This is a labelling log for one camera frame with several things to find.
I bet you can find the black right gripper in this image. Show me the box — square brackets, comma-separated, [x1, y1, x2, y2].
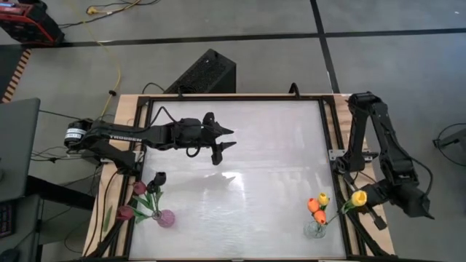
[370, 178, 435, 231]

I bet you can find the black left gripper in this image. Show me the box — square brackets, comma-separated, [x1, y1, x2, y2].
[165, 111, 237, 167]

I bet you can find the yellow artificial tulip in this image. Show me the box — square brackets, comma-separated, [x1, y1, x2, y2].
[316, 192, 331, 219]
[323, 190, 368, 226]

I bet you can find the black artificial tulip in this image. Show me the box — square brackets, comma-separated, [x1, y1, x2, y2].
[146, 180, 161, 218]
[152, 171, 167, 218]

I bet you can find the clear glass vase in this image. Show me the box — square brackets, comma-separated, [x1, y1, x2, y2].
[303, 220, 327, 239]

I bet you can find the pink glass vase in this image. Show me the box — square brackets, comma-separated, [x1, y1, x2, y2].
[156, 209, 176, 229]

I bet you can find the black speaker box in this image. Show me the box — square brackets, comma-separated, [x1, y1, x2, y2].
[163, 48, 237, 95]

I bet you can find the grey metal mounting plate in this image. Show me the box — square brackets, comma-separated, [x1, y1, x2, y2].
[328, 148, 376, 162]

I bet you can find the loose green leaf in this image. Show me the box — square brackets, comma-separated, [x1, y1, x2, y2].
[103, 205, 114, 233]

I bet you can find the black mat with striped edge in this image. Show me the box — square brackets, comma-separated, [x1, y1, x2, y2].
[0, 45, 33, 105]

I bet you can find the red and black equipment case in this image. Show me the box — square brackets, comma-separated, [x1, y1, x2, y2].
[0, 0, 66, 45]

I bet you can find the dark computer keyboard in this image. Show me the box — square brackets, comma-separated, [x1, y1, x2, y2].
[0, 199, 16, 239]

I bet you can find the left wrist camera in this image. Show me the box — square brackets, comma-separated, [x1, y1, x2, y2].
[178, 118, 203, 138]

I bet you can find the yellow extension cable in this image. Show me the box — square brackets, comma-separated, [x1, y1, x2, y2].
[68, 0, 143, 116]

